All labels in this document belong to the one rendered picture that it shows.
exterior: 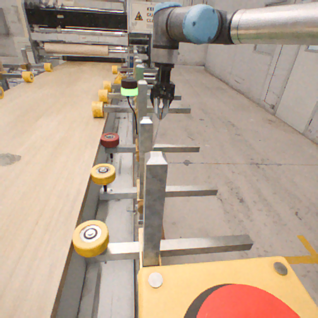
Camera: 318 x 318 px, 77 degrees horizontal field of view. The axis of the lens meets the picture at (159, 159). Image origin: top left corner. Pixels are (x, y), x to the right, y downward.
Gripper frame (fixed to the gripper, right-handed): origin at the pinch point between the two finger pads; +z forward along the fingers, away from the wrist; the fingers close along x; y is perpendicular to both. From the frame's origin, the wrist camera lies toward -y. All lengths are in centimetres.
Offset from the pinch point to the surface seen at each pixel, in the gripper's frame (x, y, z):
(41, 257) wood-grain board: -31, 52, 12
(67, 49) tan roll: -93, -228, -7
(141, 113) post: -7.9, 3.6, -1.9
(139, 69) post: -8.0, -21.2, -14.3
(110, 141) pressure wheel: -20.9, 1.5, 10.7
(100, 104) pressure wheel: -27.6, -25.3, 3.3
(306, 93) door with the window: 271, -225, 37
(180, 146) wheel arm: 10.6, -1.2, 15.1
